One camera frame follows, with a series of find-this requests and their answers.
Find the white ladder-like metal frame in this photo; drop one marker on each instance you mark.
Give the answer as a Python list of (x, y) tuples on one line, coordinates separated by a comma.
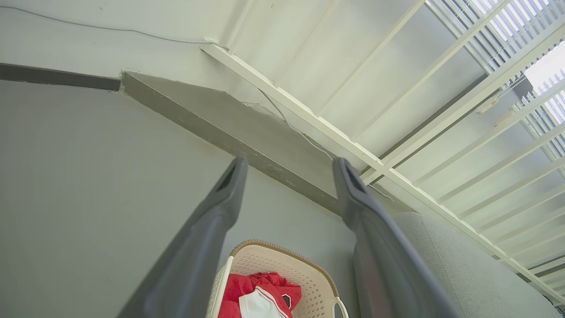
[(309, 115)]

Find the dark grey baseboard strip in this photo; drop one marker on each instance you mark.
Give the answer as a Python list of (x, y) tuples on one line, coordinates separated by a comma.
[(57, 77)]

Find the cream perforated plastic laundry basket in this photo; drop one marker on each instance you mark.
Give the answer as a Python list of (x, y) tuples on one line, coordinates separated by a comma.
[(306, 274)]

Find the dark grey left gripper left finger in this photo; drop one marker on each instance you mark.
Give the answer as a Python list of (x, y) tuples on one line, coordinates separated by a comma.
[(194, 256)]

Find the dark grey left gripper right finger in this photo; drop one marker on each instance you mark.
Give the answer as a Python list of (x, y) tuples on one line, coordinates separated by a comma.
[(384, 265)]

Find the white window blinds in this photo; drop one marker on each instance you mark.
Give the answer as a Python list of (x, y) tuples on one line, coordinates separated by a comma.
[(507, 22)]

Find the white garment with red trim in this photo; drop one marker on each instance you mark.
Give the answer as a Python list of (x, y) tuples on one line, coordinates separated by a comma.
[(260, 308)]

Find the light grey fabric sofa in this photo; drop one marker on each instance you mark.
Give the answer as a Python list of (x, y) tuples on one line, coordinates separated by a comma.
[(463, 274)]

